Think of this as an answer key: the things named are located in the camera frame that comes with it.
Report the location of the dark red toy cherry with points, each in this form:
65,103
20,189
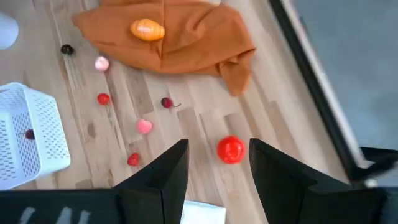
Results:
30,134
166,102

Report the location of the small red toy strawberry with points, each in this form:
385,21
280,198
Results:
133,159

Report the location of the pale pink toy fruit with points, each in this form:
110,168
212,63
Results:
101,63

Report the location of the white perforated plastic basket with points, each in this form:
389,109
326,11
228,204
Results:
46,124

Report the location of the orange sliced toy vegetable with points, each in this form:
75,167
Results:
147,30

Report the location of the small red toy tomato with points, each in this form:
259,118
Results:
103,99

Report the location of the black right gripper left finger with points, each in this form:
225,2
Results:
161,193

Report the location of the snake plant in white pot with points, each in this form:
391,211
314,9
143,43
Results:
7,31

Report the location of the white folded napkin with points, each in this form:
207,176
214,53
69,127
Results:
203,213

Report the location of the large red toy tomato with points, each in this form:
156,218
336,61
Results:
231,150

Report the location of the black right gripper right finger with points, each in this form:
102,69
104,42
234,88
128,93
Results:
286,193

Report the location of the coral pink toy fruit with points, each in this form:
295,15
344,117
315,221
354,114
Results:
144,126

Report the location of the small black toy berry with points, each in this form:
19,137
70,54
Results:
66,49

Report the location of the orange cloth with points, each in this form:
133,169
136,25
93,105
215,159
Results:
192,40

